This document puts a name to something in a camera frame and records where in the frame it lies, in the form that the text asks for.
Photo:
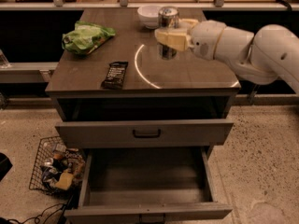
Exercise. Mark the black wire basket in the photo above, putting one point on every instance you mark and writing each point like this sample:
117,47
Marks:
52,159

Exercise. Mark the black drawer handle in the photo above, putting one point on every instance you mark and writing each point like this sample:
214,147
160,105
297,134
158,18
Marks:
146,134

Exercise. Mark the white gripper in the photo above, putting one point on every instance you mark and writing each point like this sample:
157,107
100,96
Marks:
206,38

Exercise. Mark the silver redbull can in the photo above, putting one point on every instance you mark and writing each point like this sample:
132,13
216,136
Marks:
167,18

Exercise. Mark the black chocolate bar wrapper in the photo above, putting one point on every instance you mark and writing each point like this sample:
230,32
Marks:
115,76

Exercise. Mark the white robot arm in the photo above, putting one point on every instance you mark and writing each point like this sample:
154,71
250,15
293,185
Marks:
261,58

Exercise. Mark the green chip bag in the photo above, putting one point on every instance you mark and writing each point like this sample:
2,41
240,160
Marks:
86,37

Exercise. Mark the yellow sponge in basket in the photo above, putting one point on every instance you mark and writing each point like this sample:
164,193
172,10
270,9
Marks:
65,181

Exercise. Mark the white ceramic bowl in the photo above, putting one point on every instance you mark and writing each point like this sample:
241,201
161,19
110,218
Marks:
148,15

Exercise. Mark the closed grey upper drawer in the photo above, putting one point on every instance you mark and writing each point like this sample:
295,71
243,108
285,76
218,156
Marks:
117,134

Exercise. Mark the open grey drawer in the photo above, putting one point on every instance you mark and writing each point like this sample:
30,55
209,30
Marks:
146,186

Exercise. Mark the grey wooden drawer cabinet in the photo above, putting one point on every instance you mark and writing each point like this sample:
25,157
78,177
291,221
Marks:
184,87

